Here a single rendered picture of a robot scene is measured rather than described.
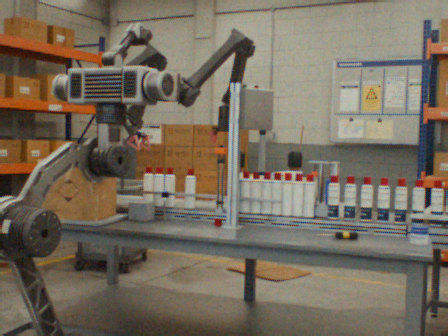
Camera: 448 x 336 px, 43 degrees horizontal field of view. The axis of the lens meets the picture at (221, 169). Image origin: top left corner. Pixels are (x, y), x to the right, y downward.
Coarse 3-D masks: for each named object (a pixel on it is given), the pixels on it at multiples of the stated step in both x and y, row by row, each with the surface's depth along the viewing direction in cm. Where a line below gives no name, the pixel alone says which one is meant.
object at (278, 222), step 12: (156, 216) 292; (168, 216) 290; (180, 216) 288; (192, 216) 285; (204, 216) 283; (216, 216) 281; (240, 216) 277; (252, 216) 275; (264, 216) 273; (300, 228) 268; (312, 228) 266; (324, 228) 264; (336, 228) 263; (348, 228) 260; (360, 228) 259; (372, 228) 257; (384, 228) 256; (396, 228) 254
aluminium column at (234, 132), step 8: (232, 88) 264; (232, 104) 264; (232, 112) 264; (232, 128) 265; (232, 136) 265; (240, 136) 267; (232, 144) 266; (240, 144) 268; (232, 152) 266; (240, 152) 268; (232, 160) 266; (232, 168) 267; (232, 176) 267; (232, 184) 267; (232, 192) 267; (232, 200) 267; (232, 208) 266; (232, 216) 267; (232, 224) 267
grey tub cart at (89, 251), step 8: (120, 184) 586; (128, 184) 584; (136, 184) 583; (120, 192) 507; (128, 192) 507; (80, 248) 517; (88, 248) 518; (96, 248) 517; (104, 248) 515; (120, 248) 513; (128, 248) 515; (136, 248) 535; (80, 256) 517; (88, 256) 518; (96, 256) 516; (104, 256) 515; (120, 256) 513; (128, 256) 512; (136, 256) 534; (144, 256) 571; (80, 264) 521; (128, 264) 520
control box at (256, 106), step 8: (240, 88) 264; (248, 88) 261; (240, 96) 263; (248, 96) 261; (256, 96) 264; (264, 96) 267; (272, 96) 270; (240, 104) 263; (248, 104) 262; (256, 104) 264; (264, 104) 267; (272, 104) 270; (240, 112) 264; (248, 112) 262; (256, 112) 265; (264, 112) 267; (272, 112) 270; (240, 120) 264; (248, 120) 262; (256, 120) 265; (264, 120) 268; (272, 120) 271; (240, 128) 264; (248, 128) 263; (256, 128) 265; (264, 128) 268; (272, 128) 271
